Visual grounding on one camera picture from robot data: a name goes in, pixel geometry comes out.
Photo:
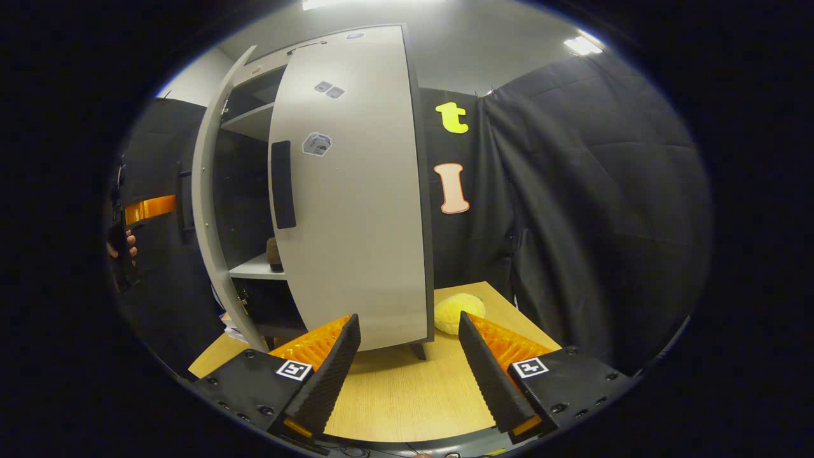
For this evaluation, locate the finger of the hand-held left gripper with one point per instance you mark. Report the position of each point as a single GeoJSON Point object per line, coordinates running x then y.
{"type": "Point", "coordinates": [152, 208]}

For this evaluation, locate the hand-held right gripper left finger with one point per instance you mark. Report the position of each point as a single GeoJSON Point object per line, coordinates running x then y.
{"type": "Point", "coordinates": [324, 381]}

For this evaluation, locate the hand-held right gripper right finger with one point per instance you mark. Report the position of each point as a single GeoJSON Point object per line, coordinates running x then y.
{"type": "Point", "coordinates": [489, 381]}

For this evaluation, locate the white shoe cabinet door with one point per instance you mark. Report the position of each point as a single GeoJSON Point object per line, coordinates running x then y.
{"type": "Point", "coordinates": [356, 222]}
{"type": "Point", "coordinates": [206, 210]}

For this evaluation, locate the white shoe cabinet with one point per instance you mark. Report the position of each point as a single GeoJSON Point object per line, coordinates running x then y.
{"type": "Point", "coordinates": [254, 267]}

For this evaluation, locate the brown fuzzy shoe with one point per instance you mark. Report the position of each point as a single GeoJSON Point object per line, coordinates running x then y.
{"type": "Point", "coordinates": [274, 254]}

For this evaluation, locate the white cabinet drawer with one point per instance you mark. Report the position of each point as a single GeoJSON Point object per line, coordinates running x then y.
{"type": "Point", "coordinates": [261, 63]}

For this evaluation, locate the yellow plush ball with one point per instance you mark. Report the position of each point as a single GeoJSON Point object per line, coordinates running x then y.
{"type": "Point", "coordinates": [455, 315]}

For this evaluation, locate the black backdrop cloth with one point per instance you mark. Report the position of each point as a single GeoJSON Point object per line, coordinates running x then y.
{"type": "Point", "coordinates": [604, 222]}
{"type": "Point", "coordinates": [159, 286]}

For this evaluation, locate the ceiling light panel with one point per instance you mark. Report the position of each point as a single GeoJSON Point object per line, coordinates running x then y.
{"type": "Point", "coordinates": [583, 46]}
{"type": "Point", "coordinates": [327, 4]}

